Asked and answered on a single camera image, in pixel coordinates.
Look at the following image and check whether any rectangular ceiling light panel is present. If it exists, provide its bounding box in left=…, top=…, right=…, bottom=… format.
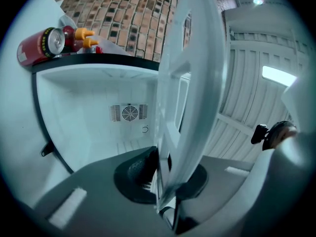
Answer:
left=262, top=65, right=297, bottom=87

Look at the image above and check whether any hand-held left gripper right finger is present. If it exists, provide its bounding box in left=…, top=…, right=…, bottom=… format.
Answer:
left=175, top=155, right=255, bottom=236

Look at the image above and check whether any white round plate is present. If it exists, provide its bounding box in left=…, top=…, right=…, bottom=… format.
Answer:
left=155, top=0, right=231, bottom=213

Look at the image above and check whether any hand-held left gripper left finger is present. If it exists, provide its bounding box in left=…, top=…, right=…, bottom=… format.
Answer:
left=34, top=146, right=174, bottom=237

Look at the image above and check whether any red drink can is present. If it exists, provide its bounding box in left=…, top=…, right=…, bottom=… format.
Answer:
left=16, top=27, right=66, bottom=68

